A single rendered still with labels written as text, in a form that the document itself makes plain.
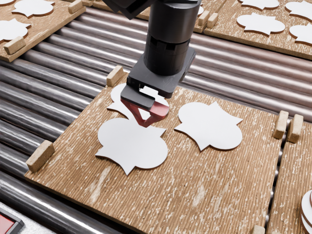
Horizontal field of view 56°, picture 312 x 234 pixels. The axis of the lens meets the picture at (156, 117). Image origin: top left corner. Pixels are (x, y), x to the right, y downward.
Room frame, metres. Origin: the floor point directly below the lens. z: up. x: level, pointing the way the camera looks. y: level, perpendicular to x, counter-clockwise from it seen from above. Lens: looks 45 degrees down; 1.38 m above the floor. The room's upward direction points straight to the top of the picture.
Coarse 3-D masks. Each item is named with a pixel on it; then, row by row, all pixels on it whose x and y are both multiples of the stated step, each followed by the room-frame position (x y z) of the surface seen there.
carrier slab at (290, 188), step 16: (288, 128) 0.41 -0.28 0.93; (304, 128) 0.41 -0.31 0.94; (288, 144) 0.36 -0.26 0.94; (304, 144) 0.36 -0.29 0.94; (288, 160) 0.33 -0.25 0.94; (304, 160) 0.33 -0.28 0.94; (288, 176) 0.29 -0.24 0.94; (304, 176) 0.29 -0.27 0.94; (288, 192) 0.26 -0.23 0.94; (304, 192) 0.26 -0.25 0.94; (272, 208) 0.23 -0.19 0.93; (288, 208) 0.23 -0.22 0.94; (272, 224) 0.20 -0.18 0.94; (288, 224) 0.20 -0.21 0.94
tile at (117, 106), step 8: (120, 88) 0.53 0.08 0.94; (144, 88) 0.53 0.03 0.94; (112, 96) 0.50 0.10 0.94; (152, 96) 0.50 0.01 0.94; (160, 96) 0.50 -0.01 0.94; (112, 104) 0.47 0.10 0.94; (120, 104) 0.47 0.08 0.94; (168, 104) 0.47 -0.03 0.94; (120, 112) 0.45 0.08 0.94; (128, 112) 0.44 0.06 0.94; (144, 112) 0.44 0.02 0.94; (168, 112) 0.45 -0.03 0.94; (160, 120) 0.43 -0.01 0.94
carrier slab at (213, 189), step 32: (96, 96) 0.51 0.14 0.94; (192, 96) 0.51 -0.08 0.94; (96, 128) 0.41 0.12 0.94; (256, 128) 0.41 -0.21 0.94; (64, 160) 0.33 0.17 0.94; (96, 160) 0.33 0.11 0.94; (192, 160) 0.33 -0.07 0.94; (224, 160) 0.33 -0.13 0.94; (256, 160) 0.33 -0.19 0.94; (64, 192) 0.26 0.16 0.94; (96, 192) 0.26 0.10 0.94; (128, 192) 0.26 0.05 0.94; (160, 192) 0.26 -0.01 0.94; (192, 192) 0.26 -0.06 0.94; (224, 192) 0.26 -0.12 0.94; (256, 192) 0.26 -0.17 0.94; (128, 224) 0.20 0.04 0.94; (160, 224) 0.20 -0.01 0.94; (192, 224) 0.20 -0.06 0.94; (224, 224) 0.20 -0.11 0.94; (256, 224) 0.20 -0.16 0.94
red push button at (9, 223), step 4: (0, 216) 0.22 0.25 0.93; (4, 216) 0.22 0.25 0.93; (0, 220) 0.21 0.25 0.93; (4, 220) 0.21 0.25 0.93; (8, 220) 0.21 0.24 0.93; (0, 224) 0.20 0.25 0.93; (4, 224) 0.20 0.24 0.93; (8, 224) 0.20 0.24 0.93; (12, 224) 0.20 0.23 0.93; (0, 228) 0.20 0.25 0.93; (4, 228) 0.20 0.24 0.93; (8, 228) 0.20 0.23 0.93; (0, 232) 0.19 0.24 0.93; (4, 232) 0.19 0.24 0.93
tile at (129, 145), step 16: (112, 128) 0.39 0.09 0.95; (128, 128) 0.39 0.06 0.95; (144, 128) 0.39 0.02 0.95; (160, 128) 0.39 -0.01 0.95; (112, 144) 0.35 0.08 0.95; (128, 144) 0.35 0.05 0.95; (144, 144) 0.35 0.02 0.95; (160, 144) 0.35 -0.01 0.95; (112, 160) 0.32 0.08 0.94; (128, 160) 0.32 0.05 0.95; (144, 160) 0.32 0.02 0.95; (160, 160) 0.32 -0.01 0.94
